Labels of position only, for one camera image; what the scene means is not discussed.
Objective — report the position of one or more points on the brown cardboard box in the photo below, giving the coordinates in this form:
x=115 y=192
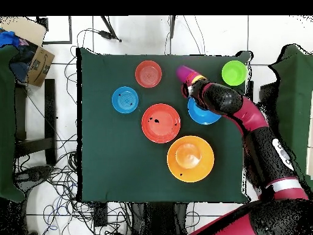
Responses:
x=40 y=66

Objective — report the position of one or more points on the green plastic bowl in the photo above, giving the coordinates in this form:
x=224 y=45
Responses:
x=234 y=73

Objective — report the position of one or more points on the large orange plastic bowl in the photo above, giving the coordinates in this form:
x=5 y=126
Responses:
x=190 y=159

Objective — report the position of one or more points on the wide orange-red shallow bowl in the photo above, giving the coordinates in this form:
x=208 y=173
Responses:
x=161 y=124

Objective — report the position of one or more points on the yellow plastic cup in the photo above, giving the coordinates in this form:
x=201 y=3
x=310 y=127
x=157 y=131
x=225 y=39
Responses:
x=199 y=78

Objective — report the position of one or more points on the black chair frame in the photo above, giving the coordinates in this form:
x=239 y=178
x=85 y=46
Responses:
x=50 y=110

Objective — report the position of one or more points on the black metal frame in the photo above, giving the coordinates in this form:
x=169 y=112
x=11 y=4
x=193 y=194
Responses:
x=70 y=29

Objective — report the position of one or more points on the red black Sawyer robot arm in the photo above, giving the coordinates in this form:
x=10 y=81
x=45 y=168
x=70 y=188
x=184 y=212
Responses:
x=249 y=117

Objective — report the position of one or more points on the orange-red plastic cup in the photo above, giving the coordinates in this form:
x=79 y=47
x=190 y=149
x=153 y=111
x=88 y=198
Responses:
x=193 y=76

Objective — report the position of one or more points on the magenta-red plastic cup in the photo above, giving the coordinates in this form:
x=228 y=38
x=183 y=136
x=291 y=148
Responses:
x=190 y=77

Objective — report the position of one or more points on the black rounded floor base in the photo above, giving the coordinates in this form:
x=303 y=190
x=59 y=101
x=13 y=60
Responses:
x=34 y=175

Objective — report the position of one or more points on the blue cloth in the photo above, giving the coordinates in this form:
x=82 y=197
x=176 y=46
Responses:
x=8 y=38

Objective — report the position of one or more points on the large blue plastic bowl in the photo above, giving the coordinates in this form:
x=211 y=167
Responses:
x=201 y=117

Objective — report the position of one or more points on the small blue plastic bowl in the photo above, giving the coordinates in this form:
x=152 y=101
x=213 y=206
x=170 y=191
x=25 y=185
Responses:
x=125 y=99

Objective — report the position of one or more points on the green cloth covered table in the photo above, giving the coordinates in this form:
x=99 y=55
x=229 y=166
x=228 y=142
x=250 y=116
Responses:
x=296 y=98
x=6 y=122

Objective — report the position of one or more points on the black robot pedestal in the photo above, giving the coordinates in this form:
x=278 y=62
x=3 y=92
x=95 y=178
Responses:
x=156 y=217

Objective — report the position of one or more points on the black tripod leg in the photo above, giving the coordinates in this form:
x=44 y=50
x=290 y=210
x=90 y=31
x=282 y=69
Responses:
x=110 y=27
x=172 y=24

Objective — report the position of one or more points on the small black power box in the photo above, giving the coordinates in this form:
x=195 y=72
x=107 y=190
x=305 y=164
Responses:
x=100 y=214

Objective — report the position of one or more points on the purple plastic cup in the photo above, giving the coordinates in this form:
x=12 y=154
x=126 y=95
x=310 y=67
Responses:
x=183 y=72

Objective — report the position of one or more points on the small orange-red ringed bowl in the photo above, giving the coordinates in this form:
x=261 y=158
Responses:
x=148 y=74

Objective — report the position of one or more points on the dark green table cloth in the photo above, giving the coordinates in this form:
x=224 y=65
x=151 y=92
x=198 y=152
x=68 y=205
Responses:
x=110 y=146

